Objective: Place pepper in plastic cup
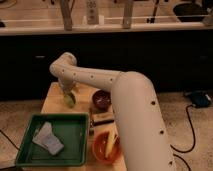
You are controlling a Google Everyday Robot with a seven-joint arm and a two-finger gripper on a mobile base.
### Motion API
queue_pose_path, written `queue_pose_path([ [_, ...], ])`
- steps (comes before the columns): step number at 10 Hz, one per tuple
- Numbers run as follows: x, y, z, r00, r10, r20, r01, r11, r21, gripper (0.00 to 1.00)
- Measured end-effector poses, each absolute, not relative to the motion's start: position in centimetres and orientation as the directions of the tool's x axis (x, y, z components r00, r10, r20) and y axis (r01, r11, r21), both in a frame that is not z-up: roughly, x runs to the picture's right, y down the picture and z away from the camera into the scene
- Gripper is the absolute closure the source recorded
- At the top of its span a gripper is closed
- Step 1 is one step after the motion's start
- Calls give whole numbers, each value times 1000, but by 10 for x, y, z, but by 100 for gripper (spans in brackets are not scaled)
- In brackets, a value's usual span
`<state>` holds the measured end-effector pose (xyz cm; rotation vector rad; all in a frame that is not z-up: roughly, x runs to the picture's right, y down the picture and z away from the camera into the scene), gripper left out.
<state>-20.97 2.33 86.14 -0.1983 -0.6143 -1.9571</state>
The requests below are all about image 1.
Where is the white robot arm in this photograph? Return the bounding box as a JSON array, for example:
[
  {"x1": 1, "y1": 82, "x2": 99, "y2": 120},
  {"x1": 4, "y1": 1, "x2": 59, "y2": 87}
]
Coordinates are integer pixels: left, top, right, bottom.
[{"x1": 49, "y1": 52, "x2": 176, "y2": 171}]

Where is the black cable left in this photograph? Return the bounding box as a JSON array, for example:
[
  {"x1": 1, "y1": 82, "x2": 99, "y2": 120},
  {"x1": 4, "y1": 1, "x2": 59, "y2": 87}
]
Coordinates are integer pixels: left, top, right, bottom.
[{"x1": 0, "y1": 129, "x2": 20, "y2": 151}]

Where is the black chair base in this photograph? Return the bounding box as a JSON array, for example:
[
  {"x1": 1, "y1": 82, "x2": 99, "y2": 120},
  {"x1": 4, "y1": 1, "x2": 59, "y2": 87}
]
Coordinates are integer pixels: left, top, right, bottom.
[{"x1": 173, "y1": 3, "x2": 207, "y2": 22}]

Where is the blue power adapter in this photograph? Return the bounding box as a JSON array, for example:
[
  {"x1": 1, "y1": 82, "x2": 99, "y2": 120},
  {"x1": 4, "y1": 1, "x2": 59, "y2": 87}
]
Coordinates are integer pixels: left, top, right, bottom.
[{"x1": 189, "y1": 92, "x2": 211, "y2": 108}]

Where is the black cable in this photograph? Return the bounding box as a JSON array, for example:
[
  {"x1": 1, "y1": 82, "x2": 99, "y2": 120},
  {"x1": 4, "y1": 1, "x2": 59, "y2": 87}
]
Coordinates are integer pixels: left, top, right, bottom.
[
  {"x1": 0, "y1": 129, "x2": 20, "y2": 151},
  {"x1": 169, "y1": 104, "x2": 197, "y2": 171}
]

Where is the wooden table leg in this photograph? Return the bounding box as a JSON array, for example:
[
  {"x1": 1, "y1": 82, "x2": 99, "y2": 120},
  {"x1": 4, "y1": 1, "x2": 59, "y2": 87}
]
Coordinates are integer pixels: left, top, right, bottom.
[
  {"x1": 60, "y1": 0, "x2": 72, "y2": 31},
  {"x1": 122, "y1": 0, "x2": 134, "y2": 29}
]

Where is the yellow banana piece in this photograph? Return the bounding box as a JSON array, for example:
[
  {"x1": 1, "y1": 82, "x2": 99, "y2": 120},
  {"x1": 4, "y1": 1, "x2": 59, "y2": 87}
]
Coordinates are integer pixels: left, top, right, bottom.
[{"x1": 105, "y1": 131, "x2": 118, "y2": 158}]

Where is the wooden table leg left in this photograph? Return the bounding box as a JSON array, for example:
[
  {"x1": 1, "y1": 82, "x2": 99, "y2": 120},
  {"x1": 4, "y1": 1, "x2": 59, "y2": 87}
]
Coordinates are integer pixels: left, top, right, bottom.
[{"x1": 60, "y1": 0, "x2": 72, "y2": 31}]

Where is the wooden block with black stripe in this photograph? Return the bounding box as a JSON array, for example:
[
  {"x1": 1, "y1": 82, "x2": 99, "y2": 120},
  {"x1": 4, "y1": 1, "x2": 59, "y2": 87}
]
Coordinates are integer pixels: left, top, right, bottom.
[{"x1": 92, "y1": 113, "x2": 114, "y2": 126}]

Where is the grey folded cloth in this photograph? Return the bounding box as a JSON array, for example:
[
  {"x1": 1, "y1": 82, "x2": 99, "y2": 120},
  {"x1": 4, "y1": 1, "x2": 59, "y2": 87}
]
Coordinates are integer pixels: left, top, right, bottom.
[{"x1": 32, "y1": 122, "x2": 64, "y2": 155}]

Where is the green plastic tray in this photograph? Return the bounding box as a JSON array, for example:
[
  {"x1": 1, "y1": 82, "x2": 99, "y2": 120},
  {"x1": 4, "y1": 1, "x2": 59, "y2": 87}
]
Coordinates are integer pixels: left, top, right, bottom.
[{"x1": 15, "y1": 114, "x2": 88, "y2": 167}]

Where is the white remote control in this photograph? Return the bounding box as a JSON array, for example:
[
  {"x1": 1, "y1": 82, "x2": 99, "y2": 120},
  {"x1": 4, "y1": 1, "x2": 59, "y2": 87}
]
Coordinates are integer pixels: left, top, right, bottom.
[{"x1": 86, "y1": 0, "x2": 99, "y2": 25}]

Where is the wooden table leg right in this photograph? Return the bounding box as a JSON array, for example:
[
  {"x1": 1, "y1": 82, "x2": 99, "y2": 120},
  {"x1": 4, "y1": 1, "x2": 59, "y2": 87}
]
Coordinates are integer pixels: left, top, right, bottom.
[{"x1": 122, "y1": 0, "x2": 134, "y2": 29}]

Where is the orange bowl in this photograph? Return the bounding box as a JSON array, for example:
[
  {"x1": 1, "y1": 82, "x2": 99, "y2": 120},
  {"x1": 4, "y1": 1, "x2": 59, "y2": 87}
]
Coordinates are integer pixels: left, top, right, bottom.
[{"x1": 92, "y1": 131, "x2": 122, "y2": 165}]

